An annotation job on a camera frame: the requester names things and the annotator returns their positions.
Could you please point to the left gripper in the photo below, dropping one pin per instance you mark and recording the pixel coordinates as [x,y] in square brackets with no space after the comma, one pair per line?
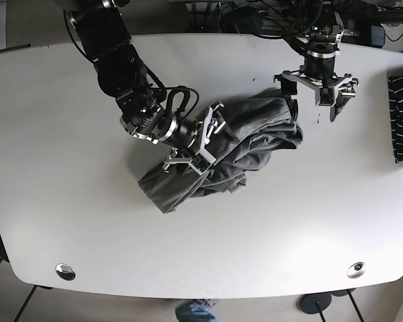
[317,73]

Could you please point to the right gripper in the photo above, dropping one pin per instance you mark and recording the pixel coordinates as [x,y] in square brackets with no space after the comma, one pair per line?
[185,137]

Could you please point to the grey T-shirt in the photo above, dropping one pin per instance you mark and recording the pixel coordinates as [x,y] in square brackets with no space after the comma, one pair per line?
[263,125]

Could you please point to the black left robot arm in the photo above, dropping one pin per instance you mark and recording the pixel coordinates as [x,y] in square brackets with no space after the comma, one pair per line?
[313,30]

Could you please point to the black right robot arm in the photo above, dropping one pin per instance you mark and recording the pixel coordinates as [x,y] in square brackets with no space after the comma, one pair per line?
[150,110]

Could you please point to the black electronics box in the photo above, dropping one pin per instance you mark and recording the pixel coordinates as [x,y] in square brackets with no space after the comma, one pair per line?
[378,36]

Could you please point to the black power adapter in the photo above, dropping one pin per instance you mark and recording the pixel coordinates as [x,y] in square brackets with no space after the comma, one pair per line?
[242,20]

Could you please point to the right chrome table grommet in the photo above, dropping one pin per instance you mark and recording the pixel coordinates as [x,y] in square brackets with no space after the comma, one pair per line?
[356,270]

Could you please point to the chrome table grommet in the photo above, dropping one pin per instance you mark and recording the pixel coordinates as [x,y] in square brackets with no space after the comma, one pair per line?
[65,272]
[356,270]

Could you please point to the blue jeans leg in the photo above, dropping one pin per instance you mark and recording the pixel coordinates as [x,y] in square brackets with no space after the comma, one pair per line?
[197,310]

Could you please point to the black round stand base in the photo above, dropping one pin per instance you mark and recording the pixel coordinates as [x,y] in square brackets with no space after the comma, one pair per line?
[312,304]

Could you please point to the left chrome table grommet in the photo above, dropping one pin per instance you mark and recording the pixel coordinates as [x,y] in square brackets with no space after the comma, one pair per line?
[65,272]

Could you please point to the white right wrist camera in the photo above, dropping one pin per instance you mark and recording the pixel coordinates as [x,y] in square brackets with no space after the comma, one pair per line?
[202,162]

